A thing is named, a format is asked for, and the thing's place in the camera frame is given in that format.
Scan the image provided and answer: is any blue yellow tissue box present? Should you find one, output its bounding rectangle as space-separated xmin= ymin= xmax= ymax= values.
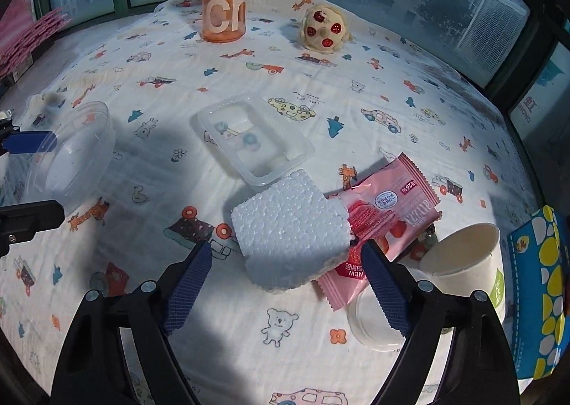
xmin=507 ymin=205 xmax=569 ymax=380

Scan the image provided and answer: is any small clear round lid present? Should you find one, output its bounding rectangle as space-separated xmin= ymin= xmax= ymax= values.
xmin=347 ymin=286 xmax=405 ymax=353

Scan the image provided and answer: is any pink snack wrapper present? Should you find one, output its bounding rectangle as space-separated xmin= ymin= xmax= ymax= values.
xmin=317 ymin=153 xmax=440 ymax=311

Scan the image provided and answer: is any white paper cup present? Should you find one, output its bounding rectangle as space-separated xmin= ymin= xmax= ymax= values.
xmin=419 ymin=222 xmax=506 ymax=321

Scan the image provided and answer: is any white styrofoam block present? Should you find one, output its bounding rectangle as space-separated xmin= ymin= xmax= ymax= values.
xmin=231 ymin=169 xmax=351 ymax=292

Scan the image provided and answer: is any small clear plastic tray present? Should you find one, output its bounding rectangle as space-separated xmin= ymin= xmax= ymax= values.
xmin=197 ymin=93 xmax=315 ymax=189

